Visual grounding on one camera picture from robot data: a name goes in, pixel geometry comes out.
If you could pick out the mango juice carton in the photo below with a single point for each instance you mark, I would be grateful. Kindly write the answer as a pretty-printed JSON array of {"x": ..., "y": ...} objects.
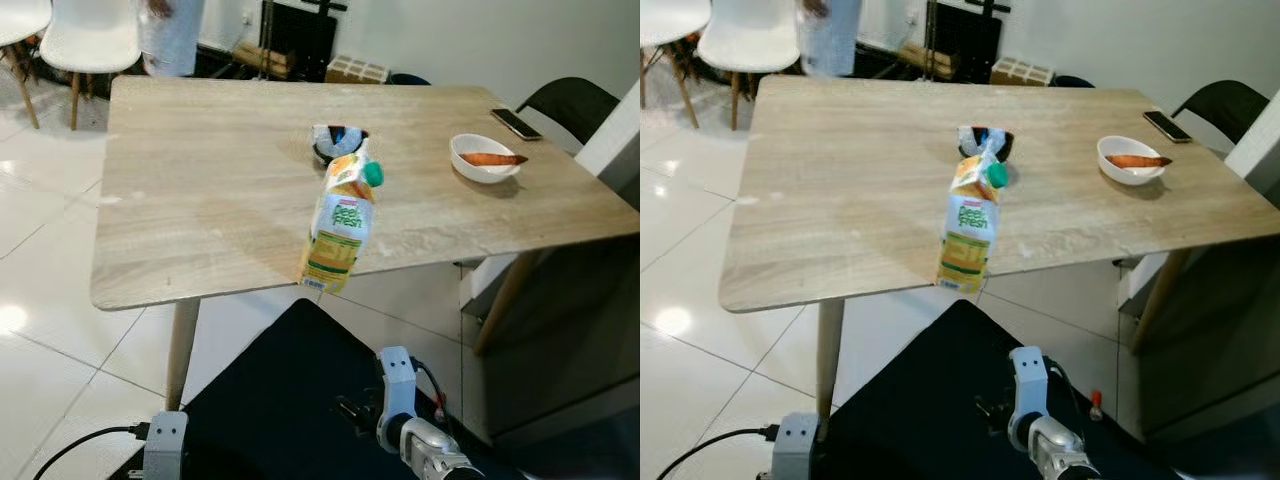
[
  {"x": 335, "y": 235},
  {"x": 968, "y": 235}
]

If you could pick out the orange sweet potato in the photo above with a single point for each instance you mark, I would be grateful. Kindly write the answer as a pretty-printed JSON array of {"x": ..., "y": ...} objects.
[
  {"x": 1138, "y": 161},
  {"x": 490, "y": 159}
]

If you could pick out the dark grey cabinet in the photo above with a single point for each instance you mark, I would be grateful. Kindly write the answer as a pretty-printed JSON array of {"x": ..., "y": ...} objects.
[
  {"x": 570, "y": 340},
  {"x": 1220, "y": 340}
]

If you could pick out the black bowl with white wrap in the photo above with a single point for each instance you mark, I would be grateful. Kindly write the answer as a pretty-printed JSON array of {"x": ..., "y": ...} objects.
[
  {"x": 340, "y": 148},
  {"x": 985, "y": 145}
]

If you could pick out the light wooden table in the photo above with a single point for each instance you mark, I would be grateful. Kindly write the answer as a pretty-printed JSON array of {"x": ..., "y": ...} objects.
[
  {"x": 200, "y": 180},
  {"x": 830, "y": 180}
]

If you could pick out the black smartphone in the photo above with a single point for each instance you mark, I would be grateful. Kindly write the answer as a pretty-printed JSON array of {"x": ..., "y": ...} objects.
[
  {"x": 516, "y": 124},
  {"x": 1167, "y": 126}
]

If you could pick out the dark blue bin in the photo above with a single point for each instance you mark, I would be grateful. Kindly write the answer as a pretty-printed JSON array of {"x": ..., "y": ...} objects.
[
  {"x": 1072, "y": 82},
  {"x": 408, "y": 79}
]

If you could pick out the cardboard box with white tape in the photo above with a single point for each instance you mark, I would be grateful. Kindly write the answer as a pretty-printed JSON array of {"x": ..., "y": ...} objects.
[
  {"x": 358, "y": 71},
  {"x": 1022, "y": 72}
]

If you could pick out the plain cardboard box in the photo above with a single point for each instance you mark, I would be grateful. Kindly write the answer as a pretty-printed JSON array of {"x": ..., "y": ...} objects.
[
  {"x": 262, "y": 60},
  {"x": 915, "y": 58}
]

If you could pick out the black chair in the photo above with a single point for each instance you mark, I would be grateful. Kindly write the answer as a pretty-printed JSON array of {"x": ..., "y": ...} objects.
[
  {"x": 1225, "y": 105},
  {"x": 575, "y": 105}
]

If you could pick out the black cabinet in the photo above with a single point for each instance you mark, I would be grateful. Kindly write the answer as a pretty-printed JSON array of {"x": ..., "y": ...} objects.
[
  {"x": 300, "y": 40},
  {"x": 965, "y": 40}
]

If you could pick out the person in pale clothing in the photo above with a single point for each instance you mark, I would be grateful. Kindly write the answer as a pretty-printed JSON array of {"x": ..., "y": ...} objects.
[
  {"x": 830, "y": 40},
  {"x": 172, "y": 40}
]

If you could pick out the white chair with wooden legs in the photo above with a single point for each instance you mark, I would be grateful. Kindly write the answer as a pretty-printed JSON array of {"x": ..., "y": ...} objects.
[
  {"x": 20, "y": 20},
  {"x": 745, "y": 40},
  {"x": 90, "y": 40},
  {"x": 660, "y": 20}
]

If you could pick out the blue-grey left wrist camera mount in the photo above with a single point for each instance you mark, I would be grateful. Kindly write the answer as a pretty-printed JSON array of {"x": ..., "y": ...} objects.
[
  {"x": 796, "y": 445},
  {"x": 165, "y": 445}
]

